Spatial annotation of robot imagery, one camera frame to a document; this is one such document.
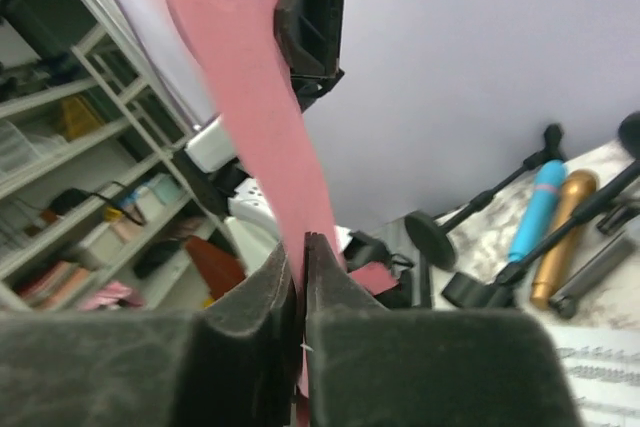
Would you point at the gold microphone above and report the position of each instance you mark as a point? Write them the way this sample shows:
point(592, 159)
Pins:
point(554, 266)

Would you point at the pink sheet music page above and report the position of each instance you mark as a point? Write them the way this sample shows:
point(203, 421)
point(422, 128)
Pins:
point(236, 46)

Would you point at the blue microphone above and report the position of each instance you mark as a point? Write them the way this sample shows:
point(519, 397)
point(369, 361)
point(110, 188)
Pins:
point(539, 211)

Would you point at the white paper sheet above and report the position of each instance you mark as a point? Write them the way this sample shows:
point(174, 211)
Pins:
point(602, 369)

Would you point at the black round-base mic stand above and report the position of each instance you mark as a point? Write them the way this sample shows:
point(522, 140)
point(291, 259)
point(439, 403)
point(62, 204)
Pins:
point(431, 239)

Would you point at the white storage shelving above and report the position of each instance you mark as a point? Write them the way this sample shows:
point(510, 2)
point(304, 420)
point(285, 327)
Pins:
point(99, 209)

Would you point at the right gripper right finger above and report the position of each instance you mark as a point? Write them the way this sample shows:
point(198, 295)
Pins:
point(371, 366)

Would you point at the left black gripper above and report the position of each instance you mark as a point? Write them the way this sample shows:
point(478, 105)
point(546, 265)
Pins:
point(309, 33)

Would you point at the black desktop mic stand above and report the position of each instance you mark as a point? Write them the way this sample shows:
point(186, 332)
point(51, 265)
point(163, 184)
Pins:
point(464, 291)

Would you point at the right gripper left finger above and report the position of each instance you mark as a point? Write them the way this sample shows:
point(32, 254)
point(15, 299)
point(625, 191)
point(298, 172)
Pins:
point(232, 364)

